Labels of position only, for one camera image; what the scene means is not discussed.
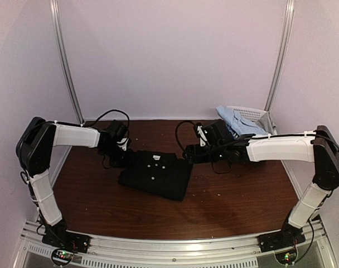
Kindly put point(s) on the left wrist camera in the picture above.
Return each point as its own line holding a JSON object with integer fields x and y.
{"x": 124, "y": 143}

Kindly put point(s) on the front aluminium rail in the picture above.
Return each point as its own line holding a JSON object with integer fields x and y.
{"x": 237, "y": 251}

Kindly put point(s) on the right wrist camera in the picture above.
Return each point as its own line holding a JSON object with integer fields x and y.
{"x": 201, "y": 135}

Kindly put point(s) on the left aluminium frame post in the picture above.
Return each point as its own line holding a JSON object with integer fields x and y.
{"x": 56, "y": 20}

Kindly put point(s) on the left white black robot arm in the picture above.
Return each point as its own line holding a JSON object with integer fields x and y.
{"x": 34, "y": 151}

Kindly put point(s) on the right aluminium frame post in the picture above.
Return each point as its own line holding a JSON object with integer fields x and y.
{"x": 283, "y": 47}

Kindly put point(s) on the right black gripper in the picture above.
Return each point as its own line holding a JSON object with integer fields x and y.
{"x": 193, "y": 151}

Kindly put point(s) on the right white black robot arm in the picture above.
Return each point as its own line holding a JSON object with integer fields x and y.
{"x": 310, "y": 158}

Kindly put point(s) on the left circuit board with LEDs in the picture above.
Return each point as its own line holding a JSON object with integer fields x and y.
{"x": 61, "y": 257}

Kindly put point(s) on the light blue shirt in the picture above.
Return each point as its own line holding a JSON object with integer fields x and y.
{"x": 237, "y": 123}

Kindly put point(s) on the black long sleeve shirt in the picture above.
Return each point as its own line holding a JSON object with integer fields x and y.
{"x": 158, "y": 173}

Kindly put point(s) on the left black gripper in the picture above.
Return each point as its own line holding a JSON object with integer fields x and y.
{"x": 124, "y": 163}

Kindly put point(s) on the aluminium frame post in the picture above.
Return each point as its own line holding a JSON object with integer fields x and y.
{"x": 56, "y": 20}
{"x": 283, "y": 47}

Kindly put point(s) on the right circuit board with LEDs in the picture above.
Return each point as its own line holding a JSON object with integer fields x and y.
{"x": 286, "y": 257}

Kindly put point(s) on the grey shirt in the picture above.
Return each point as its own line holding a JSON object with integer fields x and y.
{"x": 267, "y": 123}

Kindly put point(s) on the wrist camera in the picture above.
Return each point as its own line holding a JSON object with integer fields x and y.
{"x": 124, "y": 143}
{"x": 201, "y": 135}

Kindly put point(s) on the circuit board with leds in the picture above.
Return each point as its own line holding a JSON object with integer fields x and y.
{"x": 61, "y": 257}
{"x": 286, "y": 257}

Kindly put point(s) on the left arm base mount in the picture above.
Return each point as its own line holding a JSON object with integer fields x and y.
{"x": 70, "y": 241}

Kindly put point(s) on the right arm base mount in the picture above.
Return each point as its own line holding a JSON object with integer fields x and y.
{"x": 281, "y": 239}

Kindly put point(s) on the white perforated plastic basket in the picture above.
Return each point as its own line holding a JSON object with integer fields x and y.
{"x": 249, "y": 113}

